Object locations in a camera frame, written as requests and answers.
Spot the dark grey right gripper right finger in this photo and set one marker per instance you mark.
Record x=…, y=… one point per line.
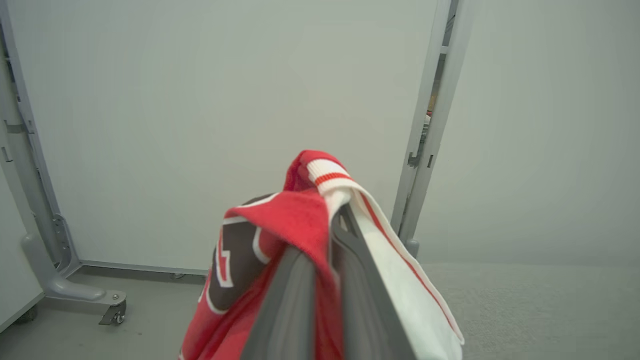
x=367, y=300

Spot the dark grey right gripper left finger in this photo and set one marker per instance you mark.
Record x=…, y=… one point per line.
x=287, y=305

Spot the red and white sports jersey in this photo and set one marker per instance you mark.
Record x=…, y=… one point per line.
x=295, y=220

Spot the black caster wheel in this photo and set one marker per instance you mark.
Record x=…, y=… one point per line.
x=115, y=315

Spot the wide pale grey partition panel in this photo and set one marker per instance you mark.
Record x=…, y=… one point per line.
x=225, y=125

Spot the grey partition support foot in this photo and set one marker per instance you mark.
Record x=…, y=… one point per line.
x=75, y=289

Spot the grey partition frame post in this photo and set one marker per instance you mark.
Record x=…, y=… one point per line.
x=30, y=150
x=440, y=150
x=422, y=125

